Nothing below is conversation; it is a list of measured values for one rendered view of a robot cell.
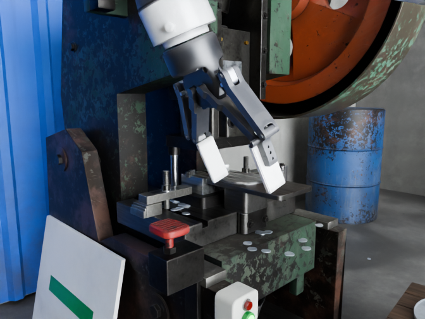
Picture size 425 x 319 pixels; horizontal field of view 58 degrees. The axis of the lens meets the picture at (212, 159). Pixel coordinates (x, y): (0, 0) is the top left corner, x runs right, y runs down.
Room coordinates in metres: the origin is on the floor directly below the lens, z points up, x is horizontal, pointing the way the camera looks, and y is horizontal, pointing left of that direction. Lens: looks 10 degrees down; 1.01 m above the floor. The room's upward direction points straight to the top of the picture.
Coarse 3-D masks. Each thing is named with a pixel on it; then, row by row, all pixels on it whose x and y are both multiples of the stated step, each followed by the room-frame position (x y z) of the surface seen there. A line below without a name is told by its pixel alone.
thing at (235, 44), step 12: (228, 36) 1.03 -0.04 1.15; (240, 36) 1.06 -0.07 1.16; (228, 48) 1.03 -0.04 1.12; (240, 48) 1.06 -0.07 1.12; (228, 60) 1.03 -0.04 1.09; (240, 60) 1.07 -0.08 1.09; (180, 120) 1.08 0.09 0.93; (216, 120) 1.00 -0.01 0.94; (228, 120) 0.99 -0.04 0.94; (216, 132) 1.00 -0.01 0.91; (228, 132) 0.99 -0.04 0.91; (240, 132) 1.02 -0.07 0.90
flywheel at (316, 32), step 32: (320, 0) 1.27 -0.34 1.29; (352, 0) 1.20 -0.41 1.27; (384, 0) 1.10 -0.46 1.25; (320, 32) 1.27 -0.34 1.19; (352, 32) 1.19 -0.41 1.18; (384, 32) 1.12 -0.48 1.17; (320, 64) 1.27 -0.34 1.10; (352, 64) 1.15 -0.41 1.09; (288, 96) 1.31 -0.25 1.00; (320, 96) 1.26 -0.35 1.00
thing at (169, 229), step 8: (152, 224) 0.71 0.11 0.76; (160, 224) 0.71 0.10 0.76; (168, 224) 0.71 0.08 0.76; (176, 224) 0.71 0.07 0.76; (184, 224) 0.71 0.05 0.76; (152, 232) 0.70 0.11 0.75; (160, 232) 0.68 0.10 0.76; (168, 232) 0.67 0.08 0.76; (176, 232) 0.68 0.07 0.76; (184, 232) 0.69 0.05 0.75; (168, 240) 0.70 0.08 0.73
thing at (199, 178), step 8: (184, 176) 1.07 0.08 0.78; (192, 176) 1.05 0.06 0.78; (200, 176) 1.05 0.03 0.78; (208, 176) 1.04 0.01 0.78; (184, 184) 1.07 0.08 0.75; (192, 184) 1.04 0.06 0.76; (200, 184) 1.02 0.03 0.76; (208, 184) 1.03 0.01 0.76; (200, 192) 1.02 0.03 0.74; (208, 192) 1.03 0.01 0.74
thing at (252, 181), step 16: (240, 176) 1.03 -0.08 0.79; (256, 176) 1.03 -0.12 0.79; (240, 192) 0.95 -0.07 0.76; (256, 192) 0.89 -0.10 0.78; (272, 192) 0.87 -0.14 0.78; (288, 192) 0.87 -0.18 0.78; (304, 192) 0.91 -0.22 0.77; (240, 208) 0.95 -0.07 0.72; (256, 208) 0.97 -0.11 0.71; (240, 224) 0.95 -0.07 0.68; (256, 224) 0.97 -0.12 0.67
